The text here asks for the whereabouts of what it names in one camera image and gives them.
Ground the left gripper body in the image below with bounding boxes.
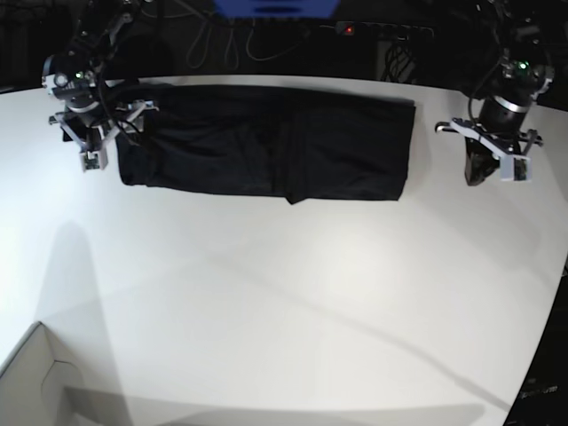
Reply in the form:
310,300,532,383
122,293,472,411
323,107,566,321
435,118,544,158

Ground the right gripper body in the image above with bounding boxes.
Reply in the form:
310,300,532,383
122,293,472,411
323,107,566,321
49,99,159,153

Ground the black t-shirt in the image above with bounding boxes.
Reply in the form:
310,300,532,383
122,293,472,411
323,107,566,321
116,85,415,204

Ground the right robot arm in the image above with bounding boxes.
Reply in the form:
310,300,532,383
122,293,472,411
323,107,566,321
42,1,155,160

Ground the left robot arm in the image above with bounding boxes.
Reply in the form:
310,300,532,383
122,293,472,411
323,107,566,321
435,1,555,186

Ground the black power strip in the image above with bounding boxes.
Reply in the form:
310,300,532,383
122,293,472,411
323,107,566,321
334,21,436,42

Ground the blue plastic bin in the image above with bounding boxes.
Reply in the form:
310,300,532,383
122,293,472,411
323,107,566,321
214,0,340,19

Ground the white cardboard box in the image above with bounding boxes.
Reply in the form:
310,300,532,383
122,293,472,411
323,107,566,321
1,322,100,425

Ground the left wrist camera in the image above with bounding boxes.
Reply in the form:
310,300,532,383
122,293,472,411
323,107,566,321
499,154,533,182

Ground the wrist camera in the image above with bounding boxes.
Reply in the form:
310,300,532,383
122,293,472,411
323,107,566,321
80,148,108,172
499,154,533,182

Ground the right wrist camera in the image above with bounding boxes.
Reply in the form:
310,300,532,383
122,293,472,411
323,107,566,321
80,148,108,172

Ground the grey looped cable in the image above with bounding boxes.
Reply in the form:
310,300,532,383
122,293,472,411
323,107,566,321
185,11,312,68

